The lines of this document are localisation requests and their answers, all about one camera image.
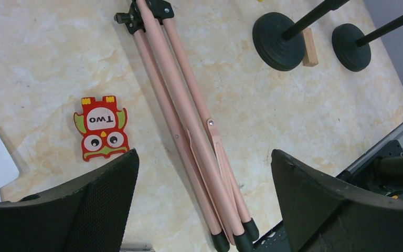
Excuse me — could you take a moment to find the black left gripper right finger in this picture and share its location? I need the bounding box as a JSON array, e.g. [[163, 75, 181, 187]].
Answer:
[[271, 149, 403, 251]]

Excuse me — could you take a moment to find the black microphone desk stand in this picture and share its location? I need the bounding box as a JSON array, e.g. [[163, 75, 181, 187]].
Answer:
[[252, 0, 348, 71]]

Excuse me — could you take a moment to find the long wooden block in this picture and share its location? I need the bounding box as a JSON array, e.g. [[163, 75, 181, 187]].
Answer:
[[302, 28, 319, 67]]

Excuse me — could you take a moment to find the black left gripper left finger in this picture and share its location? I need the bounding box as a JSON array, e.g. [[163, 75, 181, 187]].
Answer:
[[0, 149, 140, 251]]

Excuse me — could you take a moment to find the red owl toy block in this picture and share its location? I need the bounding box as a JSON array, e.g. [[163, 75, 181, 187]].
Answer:
[[73, 95, 130, 162]]

